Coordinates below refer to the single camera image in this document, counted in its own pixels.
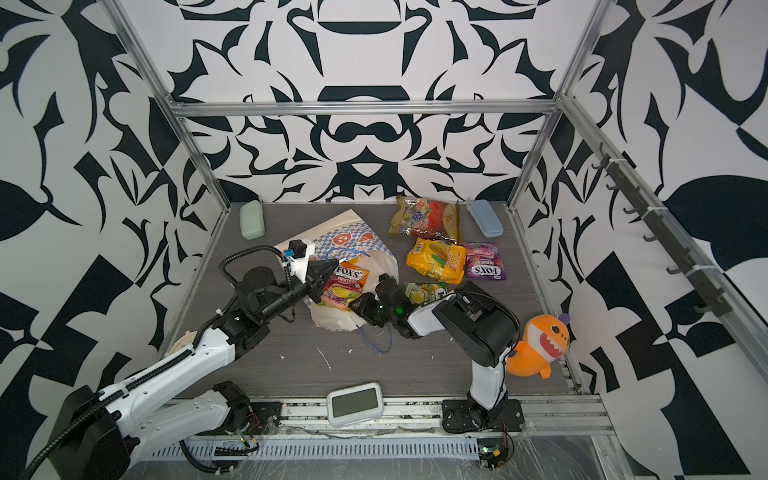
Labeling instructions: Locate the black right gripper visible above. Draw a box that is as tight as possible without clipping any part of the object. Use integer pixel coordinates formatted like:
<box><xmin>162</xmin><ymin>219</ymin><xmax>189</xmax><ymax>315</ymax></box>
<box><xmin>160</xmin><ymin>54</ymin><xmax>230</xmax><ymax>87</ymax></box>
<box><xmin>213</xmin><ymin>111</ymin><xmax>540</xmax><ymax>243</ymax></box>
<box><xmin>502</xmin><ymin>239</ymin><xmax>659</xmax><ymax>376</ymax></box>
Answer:
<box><xmin>347</xmin><ymin>293</ymin><xmax>400</xmax><ymax>328</ymax></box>

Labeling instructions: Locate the green Fox's candy bag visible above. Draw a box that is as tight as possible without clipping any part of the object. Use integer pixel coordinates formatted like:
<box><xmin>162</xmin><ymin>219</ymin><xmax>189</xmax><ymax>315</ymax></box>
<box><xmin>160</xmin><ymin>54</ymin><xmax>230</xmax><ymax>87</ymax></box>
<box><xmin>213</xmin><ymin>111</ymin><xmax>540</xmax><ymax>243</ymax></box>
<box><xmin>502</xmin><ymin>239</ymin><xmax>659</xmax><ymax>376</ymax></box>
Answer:
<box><xmin>403</xmin><ymin>282</ymin><xmax>450</xmax><ymax>305</ymax></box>

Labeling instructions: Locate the orange Fox's fruits candy bag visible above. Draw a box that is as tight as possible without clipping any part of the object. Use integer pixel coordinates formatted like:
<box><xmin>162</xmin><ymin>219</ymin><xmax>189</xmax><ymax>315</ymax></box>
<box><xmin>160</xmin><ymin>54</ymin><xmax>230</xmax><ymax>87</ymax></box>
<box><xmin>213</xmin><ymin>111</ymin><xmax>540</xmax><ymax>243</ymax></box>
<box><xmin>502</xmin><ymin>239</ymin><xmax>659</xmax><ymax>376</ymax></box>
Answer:
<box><xmin>321</xmin><ymin>262</ymin><xmax>369</xmax><ymax>310</ymax></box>

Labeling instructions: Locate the checkered paper bag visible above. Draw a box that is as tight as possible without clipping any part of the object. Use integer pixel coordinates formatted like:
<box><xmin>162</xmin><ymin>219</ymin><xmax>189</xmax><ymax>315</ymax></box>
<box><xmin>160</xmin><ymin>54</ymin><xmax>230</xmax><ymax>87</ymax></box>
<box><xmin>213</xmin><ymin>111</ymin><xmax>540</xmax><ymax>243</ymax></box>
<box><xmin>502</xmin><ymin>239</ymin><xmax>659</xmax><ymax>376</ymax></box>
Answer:
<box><xmin>276</xmin><ymin>209</ymin><xmax>399</xmax><ymax>332</ymax></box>

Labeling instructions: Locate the yellow snack bag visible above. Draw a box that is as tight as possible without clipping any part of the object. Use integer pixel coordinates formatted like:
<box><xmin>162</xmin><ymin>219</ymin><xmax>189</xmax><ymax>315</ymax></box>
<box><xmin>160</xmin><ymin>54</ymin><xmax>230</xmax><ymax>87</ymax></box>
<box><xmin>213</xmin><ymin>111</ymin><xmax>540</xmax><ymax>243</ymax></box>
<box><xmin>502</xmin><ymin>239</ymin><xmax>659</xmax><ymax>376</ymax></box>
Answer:
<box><xmin>406</xmin><ymin>238</ymin><xmax>467</xmax><ymax>285</ymax></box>

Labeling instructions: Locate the gold fruit gummy bag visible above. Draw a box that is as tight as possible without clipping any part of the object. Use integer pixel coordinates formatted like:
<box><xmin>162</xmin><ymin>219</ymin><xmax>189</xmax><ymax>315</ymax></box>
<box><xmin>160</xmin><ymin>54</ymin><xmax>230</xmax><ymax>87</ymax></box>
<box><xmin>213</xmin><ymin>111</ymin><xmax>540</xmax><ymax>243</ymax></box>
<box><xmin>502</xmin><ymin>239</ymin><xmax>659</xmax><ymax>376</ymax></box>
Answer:
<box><xmin>388</xmin><ymin>196</ymin><xmax>461</xmax><ymax>244</ymax></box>

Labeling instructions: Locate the purple candy bag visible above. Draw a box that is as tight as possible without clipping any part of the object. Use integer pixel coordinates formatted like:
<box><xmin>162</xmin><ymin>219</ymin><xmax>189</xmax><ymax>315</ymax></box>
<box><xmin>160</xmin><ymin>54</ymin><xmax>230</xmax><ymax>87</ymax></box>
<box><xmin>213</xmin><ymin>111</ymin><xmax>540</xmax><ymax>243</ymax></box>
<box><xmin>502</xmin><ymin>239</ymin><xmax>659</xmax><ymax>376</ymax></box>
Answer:
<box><xmin>462</xmin><ymin>242</ymin><xmax>507</xmax><ymax>281</ymax></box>

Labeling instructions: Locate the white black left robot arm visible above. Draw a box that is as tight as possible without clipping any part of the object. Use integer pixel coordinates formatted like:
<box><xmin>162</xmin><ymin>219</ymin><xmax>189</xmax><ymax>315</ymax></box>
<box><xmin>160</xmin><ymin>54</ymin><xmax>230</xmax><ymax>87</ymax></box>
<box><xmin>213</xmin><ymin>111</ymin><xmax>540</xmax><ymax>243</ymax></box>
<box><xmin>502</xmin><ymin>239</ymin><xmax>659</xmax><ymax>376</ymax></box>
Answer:
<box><xmin>35</xmin><ymin>258</ymin><xmax>339</xmax><ymax>479</ymax></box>

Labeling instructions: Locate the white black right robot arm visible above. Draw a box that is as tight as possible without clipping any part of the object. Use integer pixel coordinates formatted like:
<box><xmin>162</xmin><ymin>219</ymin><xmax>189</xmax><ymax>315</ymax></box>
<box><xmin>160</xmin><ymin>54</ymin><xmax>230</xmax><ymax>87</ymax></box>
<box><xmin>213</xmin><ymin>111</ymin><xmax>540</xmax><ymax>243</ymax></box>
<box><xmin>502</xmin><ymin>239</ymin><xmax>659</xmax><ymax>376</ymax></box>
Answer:
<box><xmin>349</xmin><ymin>275</ymin><xmax>521</xmax><ymax>433</ymax></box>

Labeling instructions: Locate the white digital timer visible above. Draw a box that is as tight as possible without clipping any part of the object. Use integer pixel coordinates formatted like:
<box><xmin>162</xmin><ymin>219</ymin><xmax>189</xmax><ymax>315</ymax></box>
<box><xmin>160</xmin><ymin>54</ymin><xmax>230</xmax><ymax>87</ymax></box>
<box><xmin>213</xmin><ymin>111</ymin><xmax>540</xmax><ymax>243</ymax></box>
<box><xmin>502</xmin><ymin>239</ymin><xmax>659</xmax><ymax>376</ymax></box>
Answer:
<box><xmin>326</xmin><ymin>382</ymin><xmax>384</xmax><ymax>428</ymax></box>

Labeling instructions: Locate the light blue case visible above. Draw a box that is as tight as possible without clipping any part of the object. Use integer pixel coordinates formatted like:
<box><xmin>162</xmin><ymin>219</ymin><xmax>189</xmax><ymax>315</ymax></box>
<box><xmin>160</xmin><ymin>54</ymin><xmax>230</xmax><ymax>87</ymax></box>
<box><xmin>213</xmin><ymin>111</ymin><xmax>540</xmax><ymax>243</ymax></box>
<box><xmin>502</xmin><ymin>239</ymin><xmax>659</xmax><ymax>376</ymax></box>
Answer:
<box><xmin>467</xmin><ymin>199</ymin><xmax>504</xmax><ymax>239</ymax></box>

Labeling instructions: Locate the orange shark plush toy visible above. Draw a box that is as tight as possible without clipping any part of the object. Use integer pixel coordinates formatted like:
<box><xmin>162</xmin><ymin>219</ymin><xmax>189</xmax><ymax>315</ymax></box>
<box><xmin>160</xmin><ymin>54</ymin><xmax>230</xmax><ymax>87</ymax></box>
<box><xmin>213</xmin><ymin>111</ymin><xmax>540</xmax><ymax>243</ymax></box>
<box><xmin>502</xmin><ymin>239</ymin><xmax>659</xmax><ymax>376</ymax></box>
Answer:
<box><xmin>506</xmin><ymin>314</ymin><xmax>571</xmax><ymax>379</ymax></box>

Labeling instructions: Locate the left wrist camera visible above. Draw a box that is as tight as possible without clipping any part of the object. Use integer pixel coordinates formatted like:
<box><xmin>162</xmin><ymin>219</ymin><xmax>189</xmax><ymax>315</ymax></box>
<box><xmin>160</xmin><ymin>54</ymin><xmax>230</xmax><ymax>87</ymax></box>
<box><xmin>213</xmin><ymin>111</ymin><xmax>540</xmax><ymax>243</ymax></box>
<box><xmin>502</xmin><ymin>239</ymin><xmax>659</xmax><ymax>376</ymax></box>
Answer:
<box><xmin>283</xmin><ymin>239</ymin><xmax>315</xmax><ymax>283</ymax></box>

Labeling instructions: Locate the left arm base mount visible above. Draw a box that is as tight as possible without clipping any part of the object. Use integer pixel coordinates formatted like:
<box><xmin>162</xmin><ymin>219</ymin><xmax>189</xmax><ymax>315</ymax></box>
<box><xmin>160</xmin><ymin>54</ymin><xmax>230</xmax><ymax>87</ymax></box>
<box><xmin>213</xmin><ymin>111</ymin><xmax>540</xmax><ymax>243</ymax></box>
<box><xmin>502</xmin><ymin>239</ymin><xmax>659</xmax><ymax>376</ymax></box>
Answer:
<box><xmin>200</xmin><ymin>381</ymin><xmax>283</xmax><ymax>435</ymax></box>

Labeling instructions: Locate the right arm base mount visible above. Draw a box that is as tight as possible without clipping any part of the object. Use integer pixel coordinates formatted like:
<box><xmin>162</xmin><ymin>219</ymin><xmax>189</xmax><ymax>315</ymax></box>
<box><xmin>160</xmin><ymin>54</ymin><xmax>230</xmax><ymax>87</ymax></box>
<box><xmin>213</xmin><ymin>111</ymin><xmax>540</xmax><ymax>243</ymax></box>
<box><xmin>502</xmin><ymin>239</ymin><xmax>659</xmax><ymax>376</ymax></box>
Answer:
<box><xmin>441</xmin><ymin>393</ymin><xmax>525</xmax><ymax>434</ymax></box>

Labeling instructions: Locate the white slotted cable duct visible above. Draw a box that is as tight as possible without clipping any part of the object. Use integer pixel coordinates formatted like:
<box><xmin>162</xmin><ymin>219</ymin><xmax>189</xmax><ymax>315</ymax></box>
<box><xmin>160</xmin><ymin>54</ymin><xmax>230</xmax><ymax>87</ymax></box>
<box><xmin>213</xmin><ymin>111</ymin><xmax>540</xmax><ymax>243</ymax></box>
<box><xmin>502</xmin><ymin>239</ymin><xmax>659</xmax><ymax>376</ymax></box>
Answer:
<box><xmin>128</xmin><ymin>436</ymin><xmax>481</xmax><ymax>462</ymax></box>

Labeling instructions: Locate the aluminium cage frame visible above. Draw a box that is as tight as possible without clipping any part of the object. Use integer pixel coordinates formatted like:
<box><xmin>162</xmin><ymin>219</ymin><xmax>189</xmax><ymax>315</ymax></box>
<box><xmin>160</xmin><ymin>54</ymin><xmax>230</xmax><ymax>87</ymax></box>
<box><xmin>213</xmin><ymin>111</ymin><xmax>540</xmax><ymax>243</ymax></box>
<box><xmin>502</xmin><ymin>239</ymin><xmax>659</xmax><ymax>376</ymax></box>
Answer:
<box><xmin>98</xmin><ymin>0</ymin><xmax>768</xmax><ymax>480</ymax></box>

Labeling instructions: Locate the black corrugated cable hose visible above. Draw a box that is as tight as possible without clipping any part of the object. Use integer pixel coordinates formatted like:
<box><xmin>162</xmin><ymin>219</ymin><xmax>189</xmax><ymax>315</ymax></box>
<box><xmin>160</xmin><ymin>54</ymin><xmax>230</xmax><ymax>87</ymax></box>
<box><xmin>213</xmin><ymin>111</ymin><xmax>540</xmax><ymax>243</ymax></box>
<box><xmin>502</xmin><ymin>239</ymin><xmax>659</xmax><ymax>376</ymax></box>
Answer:
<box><xmin>17</xmin><ymin>244</ymin><xmax>286</xmax><ymax>480</ymax></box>

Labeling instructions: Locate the black wall hook rail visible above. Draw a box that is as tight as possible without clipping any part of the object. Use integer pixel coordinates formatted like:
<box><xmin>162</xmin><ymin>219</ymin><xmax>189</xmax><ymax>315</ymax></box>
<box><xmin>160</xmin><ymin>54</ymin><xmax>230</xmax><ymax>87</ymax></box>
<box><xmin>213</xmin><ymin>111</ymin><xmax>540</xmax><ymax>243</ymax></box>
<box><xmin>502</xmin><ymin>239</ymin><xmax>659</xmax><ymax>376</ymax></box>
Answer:
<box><xmin>593</xmin><ymin>145</ymin><xmax>733</xmax><ymax>317</ymax></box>

